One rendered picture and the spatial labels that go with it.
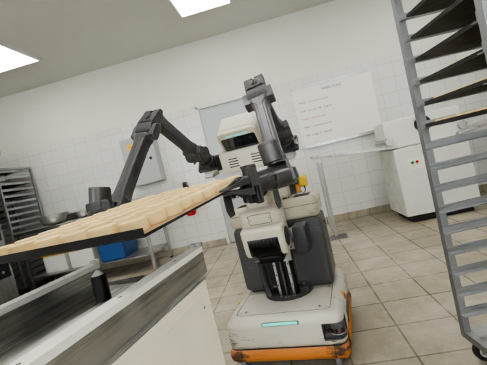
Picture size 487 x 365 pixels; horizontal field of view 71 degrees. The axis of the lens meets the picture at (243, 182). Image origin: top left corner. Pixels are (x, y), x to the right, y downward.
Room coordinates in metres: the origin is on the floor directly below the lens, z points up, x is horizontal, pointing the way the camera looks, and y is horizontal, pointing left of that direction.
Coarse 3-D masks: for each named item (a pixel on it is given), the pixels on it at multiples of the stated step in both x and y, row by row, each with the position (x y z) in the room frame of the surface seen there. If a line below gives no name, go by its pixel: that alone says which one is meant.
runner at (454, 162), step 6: (462, 156) 1.41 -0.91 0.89; (468, 156) 1.41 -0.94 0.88; (474, 156) 1.41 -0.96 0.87; (480, 156) 1.41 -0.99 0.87; (486, 156) 1.40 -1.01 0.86; (438, 162) 1.41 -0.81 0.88; (444, 162) 1.41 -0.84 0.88; (450, 162) 1.41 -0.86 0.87; (456, 162) 1.41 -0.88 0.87; (462, 162) 1.41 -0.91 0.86; (468, 162) 1.38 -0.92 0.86; (432, 168) 1.41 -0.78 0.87; (438, 168) 1.41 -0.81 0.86; (444, 168) 1.38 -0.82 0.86
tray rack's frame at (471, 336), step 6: (480, 324) 1.44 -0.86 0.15; (486, 324) 1.43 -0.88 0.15; (474, 330) 1.41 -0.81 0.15; (480, 330) 1.40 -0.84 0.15; (486, 330) 1.39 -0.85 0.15; (468, 336) 1.39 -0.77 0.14; (474, 336) 1.37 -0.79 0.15; (480, 336) 1.36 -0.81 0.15; (486, 336) 1.35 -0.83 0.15; (474, 342) 1.35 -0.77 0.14; (480, 342) 1.33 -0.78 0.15; (486, 342) 1.32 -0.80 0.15; (480, 348) 1.32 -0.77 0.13; (486, 348) 1.28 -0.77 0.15; (486, 354) 1.28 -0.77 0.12
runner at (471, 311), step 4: (476, 304) 1.41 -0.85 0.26; (480, 304) 1.41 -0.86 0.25; (484, 304) 1.41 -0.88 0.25; (460, 308) 1.41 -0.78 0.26; (464, 308) 1.41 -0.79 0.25; (468, 308) 1.41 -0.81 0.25; (472, 308) 1.41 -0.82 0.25; (476, 308) 1.41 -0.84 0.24; (480, 308) 1.41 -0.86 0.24; (484, 308) 1.41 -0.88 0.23; (460, 312) 1.41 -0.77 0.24; (464, 312) 1.41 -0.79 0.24; (468, 312) 1.41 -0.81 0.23; (472, 312) 1.41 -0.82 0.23; (476, 312) 1.40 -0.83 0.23; (480, 312) 1.39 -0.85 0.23; (484, 312) 1.39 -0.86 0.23; (464, 316) 1.39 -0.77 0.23; (468, 316) 1.38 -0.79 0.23
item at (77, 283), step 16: (80, 272) 0.78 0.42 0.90; (48, 288) 0.70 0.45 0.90; (64, 288) 0.74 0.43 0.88; (80, 288) 0.77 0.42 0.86; (16, 304) 0.63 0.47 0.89; (32, 304) 0.66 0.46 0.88; (48, 304) 0.69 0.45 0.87; (64, 304) 0.73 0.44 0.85; (0, 320) 0.60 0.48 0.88; (16, 320) 0.63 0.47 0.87; (32, 320) 0.65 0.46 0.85; (0, 336) 0.59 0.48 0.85
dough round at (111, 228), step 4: (108, 224) 0.59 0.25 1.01; (112, 224) 0.57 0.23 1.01; (116, 224) 0.58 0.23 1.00; (96, 228) 0.57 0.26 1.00; (100, 228) 0.55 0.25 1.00; (104, 228) 0.55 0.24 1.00; (108, 228) 0.55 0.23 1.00; (112, 228) 0.56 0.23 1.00; (116, 228) 0.57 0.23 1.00; (88, 232) 0.55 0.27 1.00; (92, 232) 0.55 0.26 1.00; (96, 232) 0.54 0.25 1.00; (100, 232) 0.55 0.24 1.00; (104, 232) 0.55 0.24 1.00; (108, 232) 0.55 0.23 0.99; (112, 232) 0.56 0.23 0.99; (116, 232) 0.56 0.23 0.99; (88, 236) 0.55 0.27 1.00; (92, 236) 0.55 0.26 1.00; (96, 236) 0.55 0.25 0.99
